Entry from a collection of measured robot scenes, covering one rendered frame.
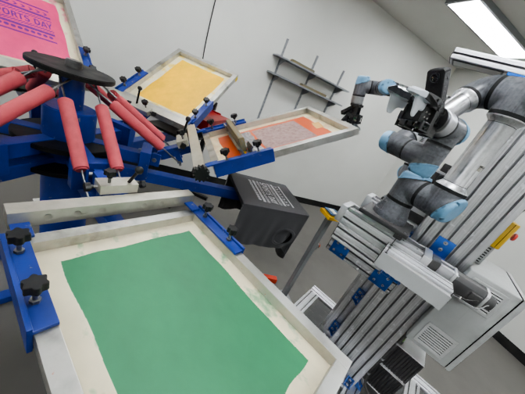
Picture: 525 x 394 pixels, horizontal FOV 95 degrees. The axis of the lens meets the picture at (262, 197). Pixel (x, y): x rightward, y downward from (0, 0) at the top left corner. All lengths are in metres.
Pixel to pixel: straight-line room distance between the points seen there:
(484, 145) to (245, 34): 2.84
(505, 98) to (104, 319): 1.34
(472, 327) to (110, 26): 3.68
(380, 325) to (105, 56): 3.45
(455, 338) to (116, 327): 1.36
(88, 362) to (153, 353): 0.12
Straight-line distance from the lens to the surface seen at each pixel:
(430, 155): 0.91
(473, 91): 1.19
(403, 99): 0.77
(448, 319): 1.49
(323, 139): 1.31
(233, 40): 3.42
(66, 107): 1.23
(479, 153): 1.15
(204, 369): 0.70
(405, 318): 1.58
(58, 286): 0.80
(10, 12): 2.41
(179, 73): 2.36
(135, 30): 3.37
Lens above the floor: 1.56
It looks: 23 degrees down
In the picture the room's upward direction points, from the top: 24 degrees clockwise
